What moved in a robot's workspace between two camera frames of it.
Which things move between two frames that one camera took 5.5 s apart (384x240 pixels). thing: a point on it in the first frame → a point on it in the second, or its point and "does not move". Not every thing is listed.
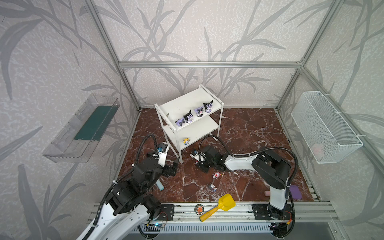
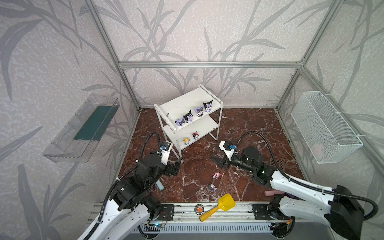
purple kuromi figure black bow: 180,122 does not move
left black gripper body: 171,169 does not move
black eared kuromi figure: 208,106 does not move
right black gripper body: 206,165 → 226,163
